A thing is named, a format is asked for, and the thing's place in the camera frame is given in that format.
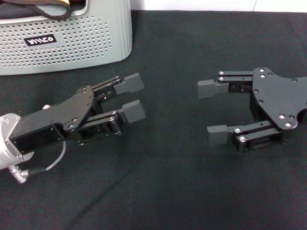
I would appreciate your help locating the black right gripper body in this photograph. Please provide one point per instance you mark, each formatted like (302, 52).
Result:
(275, 95)

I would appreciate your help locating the black tablecloth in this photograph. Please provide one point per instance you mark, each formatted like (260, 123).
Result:
(168, 179)

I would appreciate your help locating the yellow towel with black edge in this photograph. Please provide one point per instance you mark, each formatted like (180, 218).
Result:
(77, 5)

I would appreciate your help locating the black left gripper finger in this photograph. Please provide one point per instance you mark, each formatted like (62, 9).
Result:
(129, 83)
(134, 112)

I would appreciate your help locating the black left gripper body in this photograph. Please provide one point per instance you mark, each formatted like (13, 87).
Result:
(60, 115)

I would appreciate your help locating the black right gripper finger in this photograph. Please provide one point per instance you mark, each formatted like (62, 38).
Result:
(211, 88)
(217, 135)

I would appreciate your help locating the grey perforated storage box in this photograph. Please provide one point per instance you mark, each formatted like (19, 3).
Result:
(84, 36)

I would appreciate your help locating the dark grey cloth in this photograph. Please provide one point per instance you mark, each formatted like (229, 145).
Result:
(14, 10)

